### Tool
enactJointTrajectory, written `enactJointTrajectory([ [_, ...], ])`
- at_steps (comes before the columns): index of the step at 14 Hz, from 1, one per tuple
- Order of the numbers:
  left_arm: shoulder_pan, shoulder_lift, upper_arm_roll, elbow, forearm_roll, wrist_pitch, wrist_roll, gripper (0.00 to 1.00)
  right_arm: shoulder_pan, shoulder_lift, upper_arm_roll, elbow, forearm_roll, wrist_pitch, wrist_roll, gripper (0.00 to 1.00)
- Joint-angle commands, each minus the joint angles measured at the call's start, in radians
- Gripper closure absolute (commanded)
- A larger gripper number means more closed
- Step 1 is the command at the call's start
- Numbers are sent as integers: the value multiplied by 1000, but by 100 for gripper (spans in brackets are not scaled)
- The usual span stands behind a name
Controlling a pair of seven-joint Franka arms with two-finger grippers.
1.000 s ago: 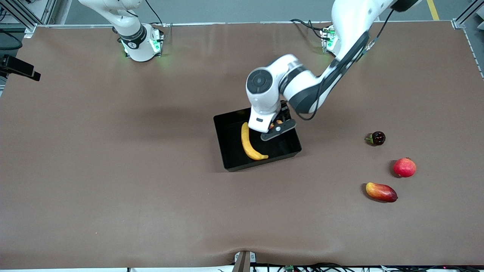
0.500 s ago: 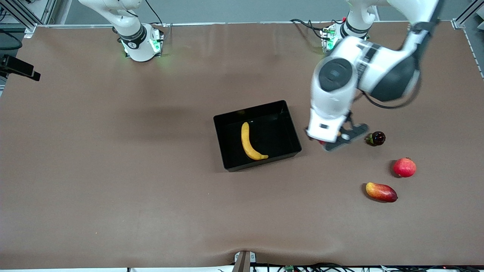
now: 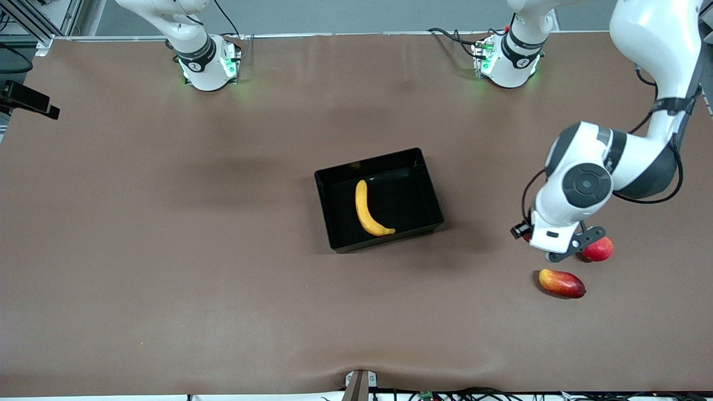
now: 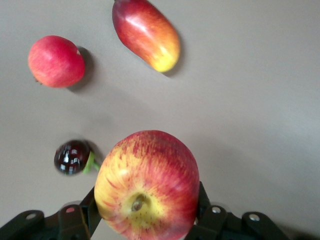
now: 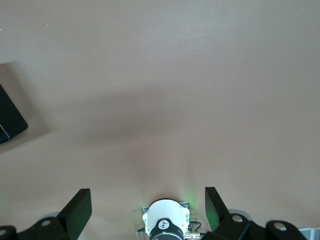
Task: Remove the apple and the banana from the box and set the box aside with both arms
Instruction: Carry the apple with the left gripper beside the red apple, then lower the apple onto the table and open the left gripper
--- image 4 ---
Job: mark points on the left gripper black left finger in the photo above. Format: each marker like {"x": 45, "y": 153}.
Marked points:
{"x": 75, "y": 222}

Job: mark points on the brown table cover mat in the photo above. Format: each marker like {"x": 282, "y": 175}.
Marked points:
{"x": 250, "y": 100}

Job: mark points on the red pomegranate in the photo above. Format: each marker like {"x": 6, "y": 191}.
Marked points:
{"x": 56, "y": 61}

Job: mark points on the red yellow apple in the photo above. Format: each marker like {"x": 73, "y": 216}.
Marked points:
{"x": 150, "y": 180}

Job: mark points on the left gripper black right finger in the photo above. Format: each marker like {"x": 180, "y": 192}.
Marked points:
{"x": 212, "y": 222}

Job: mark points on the dark purple mangosteen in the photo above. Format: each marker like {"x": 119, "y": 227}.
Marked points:
{"x": 70, "y": 157}

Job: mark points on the red orange mango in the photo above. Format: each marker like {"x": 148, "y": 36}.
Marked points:
{"x": 147, "y": 35}

